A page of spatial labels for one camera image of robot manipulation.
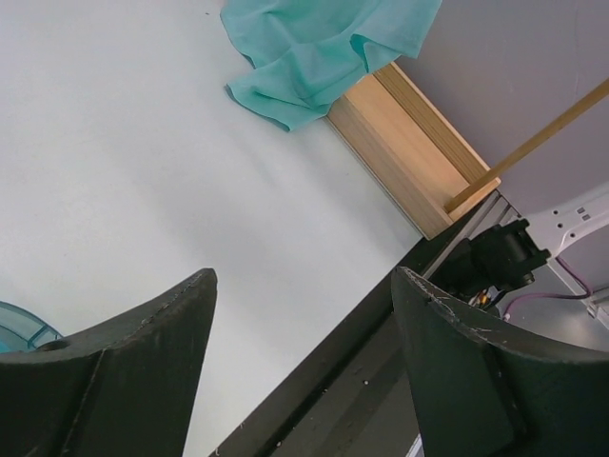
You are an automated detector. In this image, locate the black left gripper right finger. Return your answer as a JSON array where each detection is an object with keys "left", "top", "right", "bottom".
[{"left": 391, "top": 268, "right": 608, "bottom": 456}]

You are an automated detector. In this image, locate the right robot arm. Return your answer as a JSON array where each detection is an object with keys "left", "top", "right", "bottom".
[{"left": 437, "top": 184, "right": 608, "bottom": 301}]

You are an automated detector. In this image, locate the white cable duct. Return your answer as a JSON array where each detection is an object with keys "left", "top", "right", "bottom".
[{"left": 405, "top": 434, "right": 424, "bottom": 457}]

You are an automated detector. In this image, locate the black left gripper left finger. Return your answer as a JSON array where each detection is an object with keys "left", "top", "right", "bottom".
[{"left": 1, "top": 268, "right": 217, "bottom": 456}]

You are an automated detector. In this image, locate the teal transparent plastic bin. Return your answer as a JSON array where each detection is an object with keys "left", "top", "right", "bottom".
[{"left": 0, "top": 302, "right": 62, "bottom": 353}]

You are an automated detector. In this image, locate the mint green t shirt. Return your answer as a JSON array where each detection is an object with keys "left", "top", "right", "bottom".
[{"left": 220, "top": 0, "right": 441, "bottom": 131}]

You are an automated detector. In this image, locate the wooden clothes rack frame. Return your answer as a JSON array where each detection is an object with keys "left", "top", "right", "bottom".
[{"left": 327, "top": 63, "right": 608, "bottom": 240}]

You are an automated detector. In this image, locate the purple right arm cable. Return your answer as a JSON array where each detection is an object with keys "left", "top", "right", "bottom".
[{"left": 501, "top": 256, "right": 609, "bottom": 320}]

